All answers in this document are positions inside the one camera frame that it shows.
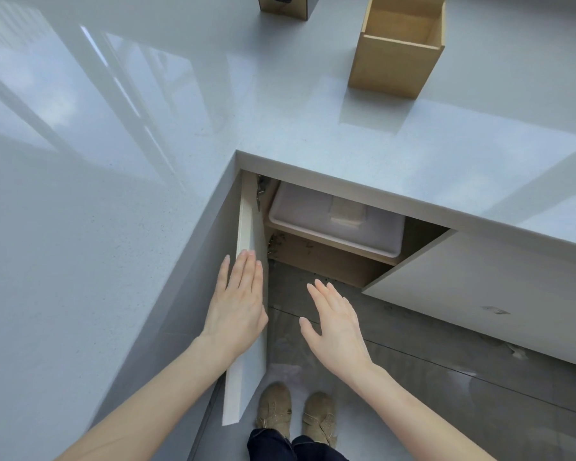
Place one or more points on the person's left hand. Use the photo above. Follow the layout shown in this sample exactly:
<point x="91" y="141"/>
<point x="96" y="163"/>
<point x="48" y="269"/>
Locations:
<point x="235" y="312"/>

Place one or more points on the person's left little finger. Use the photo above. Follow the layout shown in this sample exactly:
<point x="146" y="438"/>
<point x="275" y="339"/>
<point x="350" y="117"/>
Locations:
<point x="223" y="274"/>

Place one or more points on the person's right hand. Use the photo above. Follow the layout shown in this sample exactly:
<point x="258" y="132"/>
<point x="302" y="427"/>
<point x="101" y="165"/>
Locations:
<point x="338" y="331"/>

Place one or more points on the person's right thumb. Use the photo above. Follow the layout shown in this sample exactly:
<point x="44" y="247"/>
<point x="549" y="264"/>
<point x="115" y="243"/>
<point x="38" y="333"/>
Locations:
<point x="309" y="331"/>

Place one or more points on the person's left middle finger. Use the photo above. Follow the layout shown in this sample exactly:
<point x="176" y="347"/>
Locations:
<point x="247" y="271"/>

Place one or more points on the person's right beige shoe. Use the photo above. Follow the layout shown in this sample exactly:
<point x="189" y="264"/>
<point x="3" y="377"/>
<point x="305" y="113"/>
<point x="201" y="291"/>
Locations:
<point x="319" y="420"/>

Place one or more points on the narrow white cabinet door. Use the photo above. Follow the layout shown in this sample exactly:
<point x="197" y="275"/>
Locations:
<point x="245" y="379"/>

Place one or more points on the white plastic storage box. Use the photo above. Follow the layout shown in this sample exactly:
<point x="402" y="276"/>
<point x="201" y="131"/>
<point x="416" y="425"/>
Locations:
<point x="312" y="215"/>

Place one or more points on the person's right forearm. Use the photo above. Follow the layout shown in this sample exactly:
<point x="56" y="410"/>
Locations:
<point x="413" y="417"/>

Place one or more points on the person's left beige shoe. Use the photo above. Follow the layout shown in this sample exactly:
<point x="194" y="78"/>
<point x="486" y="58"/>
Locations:
<point x="274" y="410"/>

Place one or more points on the dark blue trousers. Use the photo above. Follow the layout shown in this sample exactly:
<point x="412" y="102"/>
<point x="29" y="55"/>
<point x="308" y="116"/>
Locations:
<point x="278" y="448"/>

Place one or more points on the person's beige shoe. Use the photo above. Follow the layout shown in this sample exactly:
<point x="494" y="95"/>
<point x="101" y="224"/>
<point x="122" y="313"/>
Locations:
<point x="319" y="420"/>
<point x="274" y="410"/>

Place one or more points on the wooden cabinet shelf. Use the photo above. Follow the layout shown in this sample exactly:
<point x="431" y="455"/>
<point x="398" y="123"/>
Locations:
<point x="326" y="261"/>

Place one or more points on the metal door hinge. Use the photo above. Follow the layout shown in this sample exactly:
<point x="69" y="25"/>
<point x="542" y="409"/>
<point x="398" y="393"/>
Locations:
<point x="261" y="189"/>

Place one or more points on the wide white cabinet door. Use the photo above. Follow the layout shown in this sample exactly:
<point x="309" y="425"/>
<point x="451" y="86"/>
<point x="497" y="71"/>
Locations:
<point x="489" y="292"/>

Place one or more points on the person's left forearm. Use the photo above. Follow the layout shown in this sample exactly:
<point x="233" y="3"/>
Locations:
<point x="149" y="408"/>

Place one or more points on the light wooden open box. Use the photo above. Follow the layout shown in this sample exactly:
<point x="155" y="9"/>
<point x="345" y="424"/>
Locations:
<point x="393" y="62"/>

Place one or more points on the dark wooden open box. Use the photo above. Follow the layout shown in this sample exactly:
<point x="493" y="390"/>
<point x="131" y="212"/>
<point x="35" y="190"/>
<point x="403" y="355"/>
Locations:
<point x="293" y="9"/>

